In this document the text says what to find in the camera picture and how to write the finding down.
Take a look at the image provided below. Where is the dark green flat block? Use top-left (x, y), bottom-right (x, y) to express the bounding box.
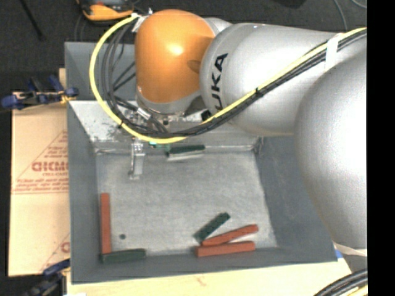
top-left (167, 144), bottom-right (206, 155)
top-left (99, 248), bottom-right (148, 265)
top-left (192, 212), bottom-right (232, 243)

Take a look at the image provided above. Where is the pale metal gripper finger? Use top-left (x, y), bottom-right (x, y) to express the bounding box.
top-left (137, 142), bottom-right (146, 178)
top-left (128, 142), bottom-right (139, 180)

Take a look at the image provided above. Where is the brown cardboard board red print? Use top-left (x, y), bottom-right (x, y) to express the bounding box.
top-left (7, 67), bottom-right (72, 278)

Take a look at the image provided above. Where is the grey metal bin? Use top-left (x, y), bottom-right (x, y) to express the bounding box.
top-left (64, 41), bottom-right (339, 284)

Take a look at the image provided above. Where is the red-brown flat block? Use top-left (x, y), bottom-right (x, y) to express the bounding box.
top-left (194, 240), bottom-right (257, 258)
top-left (200, 224), bottom-right (260, 248)
top-left (99, 192), bottom-right (113, 255)

